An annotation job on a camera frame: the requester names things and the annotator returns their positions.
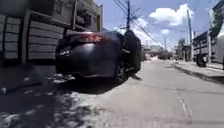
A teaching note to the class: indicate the utility pole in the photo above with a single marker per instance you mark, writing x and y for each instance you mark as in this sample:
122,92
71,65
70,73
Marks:
190,31
128,15

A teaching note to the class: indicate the grey concrete road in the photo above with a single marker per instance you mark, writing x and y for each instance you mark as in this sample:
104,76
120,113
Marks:
156,100

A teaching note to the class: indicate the truck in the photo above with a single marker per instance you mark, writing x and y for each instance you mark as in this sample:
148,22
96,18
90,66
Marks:
208,46

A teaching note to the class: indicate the dark car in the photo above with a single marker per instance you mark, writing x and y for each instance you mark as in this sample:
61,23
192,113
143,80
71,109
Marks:
93,55

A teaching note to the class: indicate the pale building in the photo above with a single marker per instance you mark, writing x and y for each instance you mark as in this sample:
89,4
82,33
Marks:
217,20

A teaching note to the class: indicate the building with slatted gate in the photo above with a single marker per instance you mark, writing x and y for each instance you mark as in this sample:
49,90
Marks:
43,30

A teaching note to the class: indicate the raised kerb strip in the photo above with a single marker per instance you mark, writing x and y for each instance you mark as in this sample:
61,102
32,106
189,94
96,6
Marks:
200,71

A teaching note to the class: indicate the person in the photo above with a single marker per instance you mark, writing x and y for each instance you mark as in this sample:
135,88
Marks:
132,50

